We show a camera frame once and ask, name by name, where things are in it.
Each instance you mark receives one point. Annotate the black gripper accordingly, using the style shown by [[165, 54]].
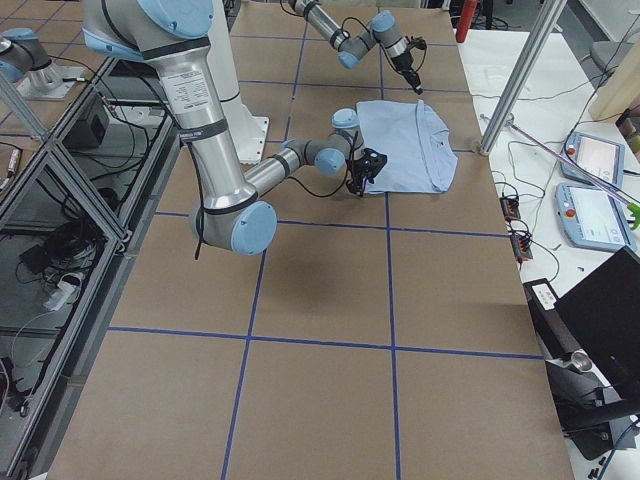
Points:
[[358, 174], [404, 64]]

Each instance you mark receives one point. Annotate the light blue t-shirt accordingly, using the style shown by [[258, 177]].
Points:
[[416, 142]]

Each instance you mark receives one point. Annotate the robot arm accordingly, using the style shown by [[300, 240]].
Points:
[[353, 39], [173, 38]]

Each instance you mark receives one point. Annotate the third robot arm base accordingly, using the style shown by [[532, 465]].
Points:
[[26, 63]]

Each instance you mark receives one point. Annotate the red fire extinguisher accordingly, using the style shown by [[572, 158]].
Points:
[[465, 20]]

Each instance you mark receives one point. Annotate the small electronics board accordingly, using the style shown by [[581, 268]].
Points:
[[510, 208]]

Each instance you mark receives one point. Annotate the teach pendant far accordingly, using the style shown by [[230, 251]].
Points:
[[598, 156]]

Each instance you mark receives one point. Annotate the teach pendant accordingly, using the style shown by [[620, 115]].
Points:
[[598, 156], [591, 219]]

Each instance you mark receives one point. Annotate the teach pendant near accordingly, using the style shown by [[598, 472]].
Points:
[[591, 219]]

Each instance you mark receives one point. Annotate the black power box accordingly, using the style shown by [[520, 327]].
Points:
[[90, 128]]

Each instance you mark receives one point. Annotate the black monitor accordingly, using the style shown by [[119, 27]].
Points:
[[602, 314]]

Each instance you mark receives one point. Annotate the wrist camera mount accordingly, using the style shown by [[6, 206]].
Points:
[[415, 43]]

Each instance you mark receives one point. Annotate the aluminium frame post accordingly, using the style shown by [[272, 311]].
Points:
[[533, 46]]

